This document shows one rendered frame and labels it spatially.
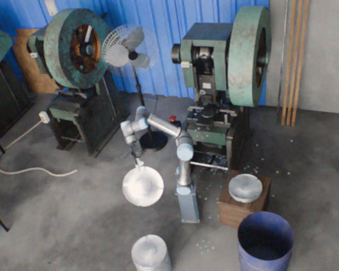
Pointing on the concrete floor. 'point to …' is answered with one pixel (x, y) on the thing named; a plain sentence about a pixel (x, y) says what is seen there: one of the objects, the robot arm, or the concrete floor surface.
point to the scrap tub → (265, 242)
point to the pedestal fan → (128, 45)
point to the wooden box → (233, 205)
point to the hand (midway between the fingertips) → (138, 170)
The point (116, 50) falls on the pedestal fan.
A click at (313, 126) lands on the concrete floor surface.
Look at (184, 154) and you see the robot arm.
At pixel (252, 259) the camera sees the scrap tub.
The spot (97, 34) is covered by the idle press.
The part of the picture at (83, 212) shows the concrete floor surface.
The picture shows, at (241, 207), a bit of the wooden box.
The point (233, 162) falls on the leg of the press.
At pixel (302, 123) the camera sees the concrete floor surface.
